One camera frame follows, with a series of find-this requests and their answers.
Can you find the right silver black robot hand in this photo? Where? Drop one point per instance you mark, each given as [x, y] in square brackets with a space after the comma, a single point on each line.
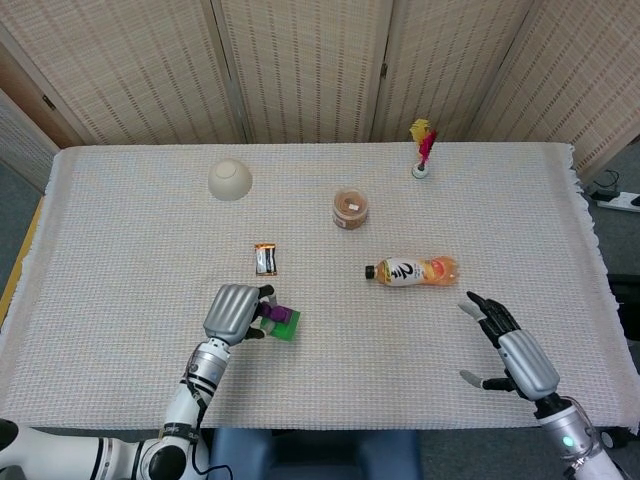
[530, 362]

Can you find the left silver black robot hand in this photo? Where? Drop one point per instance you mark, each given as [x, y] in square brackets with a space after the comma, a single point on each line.
[232, 312]

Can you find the purple toy block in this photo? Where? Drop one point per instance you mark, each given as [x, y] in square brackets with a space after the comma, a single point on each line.
[274, 313]

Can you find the green toy block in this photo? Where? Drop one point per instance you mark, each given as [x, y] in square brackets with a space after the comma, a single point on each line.
[289, 327]

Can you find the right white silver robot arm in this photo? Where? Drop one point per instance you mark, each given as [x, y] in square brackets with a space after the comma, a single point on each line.
[575, 440]

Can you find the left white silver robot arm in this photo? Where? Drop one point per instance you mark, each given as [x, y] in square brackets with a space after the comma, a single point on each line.
[180, 415]

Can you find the orange black snack packet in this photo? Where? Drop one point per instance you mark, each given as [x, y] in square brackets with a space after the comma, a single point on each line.
[266, 260]

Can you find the white woven tablecloth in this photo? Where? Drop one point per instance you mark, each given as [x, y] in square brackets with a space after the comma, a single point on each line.
[150, 220]

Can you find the upturned cream ceramic bowl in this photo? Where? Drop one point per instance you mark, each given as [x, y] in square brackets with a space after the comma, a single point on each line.
[229, 180]

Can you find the orange juice drink bottle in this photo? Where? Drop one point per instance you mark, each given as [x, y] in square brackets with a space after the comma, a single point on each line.
[410, 272]

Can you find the clear plastic snack jar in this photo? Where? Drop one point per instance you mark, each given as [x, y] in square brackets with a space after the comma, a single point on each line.
[351, 209]

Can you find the white power strip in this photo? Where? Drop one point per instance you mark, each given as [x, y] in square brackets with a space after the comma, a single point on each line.
[617, 201]

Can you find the yellow red feather shuttlecock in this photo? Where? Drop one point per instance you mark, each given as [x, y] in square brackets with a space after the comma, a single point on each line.
[424, 145]

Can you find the woven folding screen panel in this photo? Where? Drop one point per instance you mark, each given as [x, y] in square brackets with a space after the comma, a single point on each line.
[125, 65]
[22, 145]
[310, 65]
[585, 75]
[450, 60]

